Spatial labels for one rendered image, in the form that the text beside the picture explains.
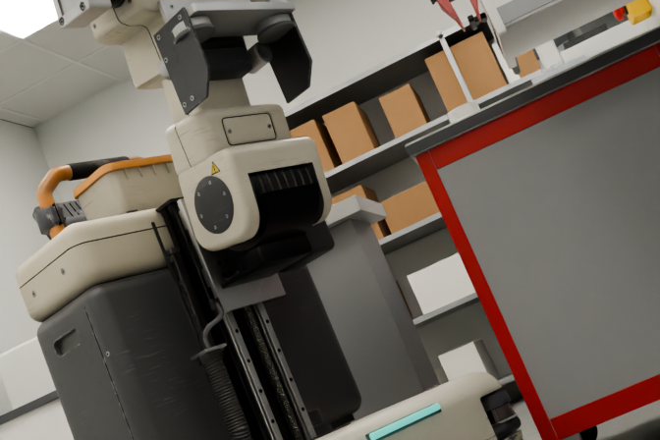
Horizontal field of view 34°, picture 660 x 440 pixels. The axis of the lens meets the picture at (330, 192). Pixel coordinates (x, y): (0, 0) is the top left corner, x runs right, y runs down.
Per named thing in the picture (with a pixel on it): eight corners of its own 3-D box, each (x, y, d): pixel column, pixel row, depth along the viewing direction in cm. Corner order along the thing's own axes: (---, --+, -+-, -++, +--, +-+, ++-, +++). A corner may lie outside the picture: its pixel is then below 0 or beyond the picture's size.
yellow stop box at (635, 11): (631, 19, 237) (616, -10, 239) (630, 27, 244) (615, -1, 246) (652, 9, 236) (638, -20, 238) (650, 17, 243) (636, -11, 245)
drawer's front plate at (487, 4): (498, 36, 199) (473, -16, 201) (509, 70, 227) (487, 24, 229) (507, 31, 199) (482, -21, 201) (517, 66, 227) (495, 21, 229)
